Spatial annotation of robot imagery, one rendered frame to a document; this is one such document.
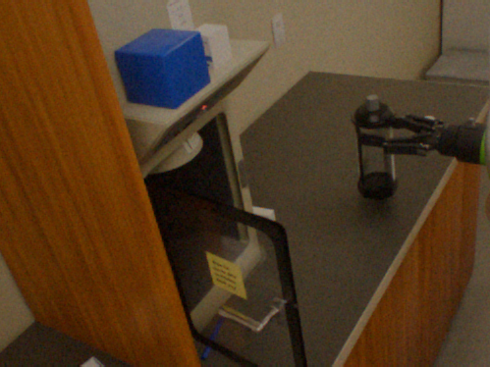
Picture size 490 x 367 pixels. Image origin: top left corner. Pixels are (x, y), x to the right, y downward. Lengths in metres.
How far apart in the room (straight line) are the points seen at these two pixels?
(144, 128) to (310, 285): 0.63
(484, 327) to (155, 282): 1.78
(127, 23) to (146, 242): 0.35
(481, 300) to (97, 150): 2.05
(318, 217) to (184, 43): 0.78
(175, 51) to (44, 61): 0.19
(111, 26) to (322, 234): 0.81
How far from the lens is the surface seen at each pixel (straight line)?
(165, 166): 1.16
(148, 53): 0.92
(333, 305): 1.34
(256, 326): 0.96
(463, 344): 2.52
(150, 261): 1.00
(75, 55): 0.84
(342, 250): 1.47
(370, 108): 1.47
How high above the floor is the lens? 1.90
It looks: 34 degrees down
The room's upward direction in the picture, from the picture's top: 11 degrees counter-clockwise
